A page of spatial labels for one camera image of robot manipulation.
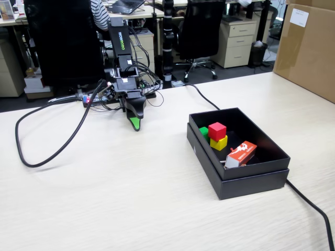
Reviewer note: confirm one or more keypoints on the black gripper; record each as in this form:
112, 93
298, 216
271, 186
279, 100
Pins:
126, 85

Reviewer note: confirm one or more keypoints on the green wooden cube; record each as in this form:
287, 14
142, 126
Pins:
203, 132

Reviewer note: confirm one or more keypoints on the red wooden cube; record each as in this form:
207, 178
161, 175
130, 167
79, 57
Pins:
217, 130

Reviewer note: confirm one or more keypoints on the yellow wooden cube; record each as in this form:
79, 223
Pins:
220, 144

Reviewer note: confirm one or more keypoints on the black inner box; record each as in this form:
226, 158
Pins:
256, 168

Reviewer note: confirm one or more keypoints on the black open box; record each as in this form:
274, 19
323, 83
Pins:
251, 187

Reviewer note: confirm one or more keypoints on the large cardboard box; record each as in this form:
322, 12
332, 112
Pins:
308, 57

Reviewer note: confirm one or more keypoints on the robot control board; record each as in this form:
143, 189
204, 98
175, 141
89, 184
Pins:
87, 100

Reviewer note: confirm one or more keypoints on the thick black pole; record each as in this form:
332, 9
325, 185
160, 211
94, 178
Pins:
167, 39

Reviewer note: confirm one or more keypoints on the thin black stand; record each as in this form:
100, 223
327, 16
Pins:
155, 26

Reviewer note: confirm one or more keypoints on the wide black office chair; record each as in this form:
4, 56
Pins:
65, 39

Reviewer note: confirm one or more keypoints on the beige office desk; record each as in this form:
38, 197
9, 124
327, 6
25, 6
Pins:
149, 11

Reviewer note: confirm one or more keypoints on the black swivel office chair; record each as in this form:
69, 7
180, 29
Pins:
199, 31

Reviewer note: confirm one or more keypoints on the person in striped shirt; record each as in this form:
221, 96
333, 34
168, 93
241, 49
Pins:
99, 15

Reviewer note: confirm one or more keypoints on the white carton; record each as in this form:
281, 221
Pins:
34, 81

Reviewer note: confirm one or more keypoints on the black laptop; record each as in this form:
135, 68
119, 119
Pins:
125, 6

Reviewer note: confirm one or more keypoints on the orange matchbox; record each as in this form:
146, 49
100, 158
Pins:
239, 157

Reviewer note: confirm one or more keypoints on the beige three drawer cabinet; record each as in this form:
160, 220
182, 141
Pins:
235, 39

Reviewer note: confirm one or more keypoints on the tall beige cabinet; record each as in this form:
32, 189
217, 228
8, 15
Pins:
10, 75

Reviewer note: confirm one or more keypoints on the black trash bin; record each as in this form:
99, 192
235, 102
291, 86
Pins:
257, 56

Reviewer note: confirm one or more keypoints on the framed picture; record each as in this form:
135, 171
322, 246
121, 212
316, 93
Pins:
6, 10

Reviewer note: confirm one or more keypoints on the white shipping label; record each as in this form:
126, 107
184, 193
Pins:
299, 17

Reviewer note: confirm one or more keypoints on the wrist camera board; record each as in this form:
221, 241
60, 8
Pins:
106, 91

